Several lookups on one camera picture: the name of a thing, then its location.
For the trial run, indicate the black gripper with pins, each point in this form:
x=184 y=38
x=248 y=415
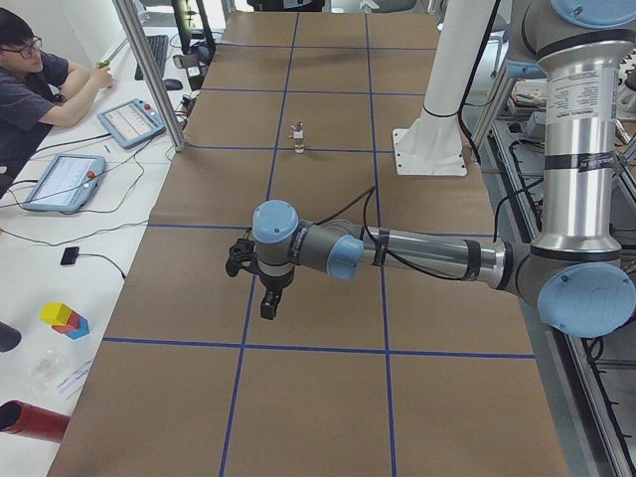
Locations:
x=272 y=283

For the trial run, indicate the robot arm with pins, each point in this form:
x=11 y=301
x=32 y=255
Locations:
x=571 y=271

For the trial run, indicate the small black box device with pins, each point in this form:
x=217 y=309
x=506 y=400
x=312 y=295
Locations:
x=70 y=256

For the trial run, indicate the stacked coloured blocks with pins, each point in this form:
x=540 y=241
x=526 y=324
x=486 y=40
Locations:
x=64 y=320

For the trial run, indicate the far blue teach pendant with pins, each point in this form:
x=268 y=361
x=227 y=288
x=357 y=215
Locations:
x=132 y=122

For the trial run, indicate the blue teach pendant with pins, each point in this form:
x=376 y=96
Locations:
x=67 y=184
x=132 y=122

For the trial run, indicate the near blue teach pendant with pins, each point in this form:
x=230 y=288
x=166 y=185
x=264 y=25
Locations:
x=67 y=184

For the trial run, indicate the black computer mouse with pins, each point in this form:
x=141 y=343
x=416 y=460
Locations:
x=172 y=84

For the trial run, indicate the black keyboard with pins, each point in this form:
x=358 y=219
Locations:
x=158 y=47

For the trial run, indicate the red cylinder tube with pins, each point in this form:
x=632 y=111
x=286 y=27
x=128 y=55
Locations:
x=27 y=420

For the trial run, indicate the seated person dark shirt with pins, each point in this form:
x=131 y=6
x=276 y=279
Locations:
x=39 y=91

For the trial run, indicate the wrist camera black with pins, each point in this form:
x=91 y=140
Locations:
x=242 y=256

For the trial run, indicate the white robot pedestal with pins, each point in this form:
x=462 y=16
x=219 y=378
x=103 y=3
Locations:
x=432 y=145

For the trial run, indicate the aluminium frame rack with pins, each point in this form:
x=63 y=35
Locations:
x=590 y=381

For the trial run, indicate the aluminium frame post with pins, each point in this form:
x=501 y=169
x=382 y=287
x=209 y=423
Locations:
x=134 y=32

